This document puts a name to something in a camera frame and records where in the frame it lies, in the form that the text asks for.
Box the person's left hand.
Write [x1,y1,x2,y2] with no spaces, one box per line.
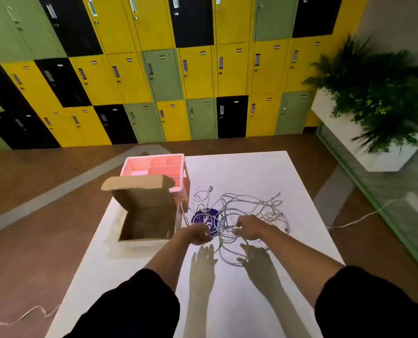
[186,223,214,246]

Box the person's right hand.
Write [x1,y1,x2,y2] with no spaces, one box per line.
[235,214,270,241]

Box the tangle of white cables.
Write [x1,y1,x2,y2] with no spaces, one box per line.
[180,186,291,267]

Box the person's left forearm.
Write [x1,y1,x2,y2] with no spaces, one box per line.
[145,227,195,293]

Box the person's right forearm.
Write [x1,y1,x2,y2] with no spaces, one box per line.
[259,224,345,309]

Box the purple tape roll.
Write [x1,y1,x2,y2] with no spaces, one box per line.
[191,208,221,238]

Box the brown cardboard box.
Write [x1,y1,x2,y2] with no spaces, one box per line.
[101,174,181,242]

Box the pink plastic organizer tray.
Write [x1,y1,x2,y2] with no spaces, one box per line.
[120,153,190,208]

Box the person's black left sleeve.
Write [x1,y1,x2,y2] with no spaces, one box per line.
[62,268,181,338]

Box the person's black sleeve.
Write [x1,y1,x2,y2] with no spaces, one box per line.
[314,265,418,338]
[62,268,181,338]

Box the white planter box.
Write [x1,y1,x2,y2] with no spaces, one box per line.
[311,87,418,172]

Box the glass partition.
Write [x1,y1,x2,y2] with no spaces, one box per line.
[316,122,418,283]

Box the person's black right sleeve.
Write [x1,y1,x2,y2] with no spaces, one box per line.
[314,265,418,338]

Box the green leafy plant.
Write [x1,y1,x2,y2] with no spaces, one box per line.
[302,34,418,154]

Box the white floor cable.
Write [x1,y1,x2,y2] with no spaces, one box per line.
[0,305,60,328]
[326,198,406,230]

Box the wall of coloured lockers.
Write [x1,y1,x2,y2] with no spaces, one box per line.
[0,0,370,152]

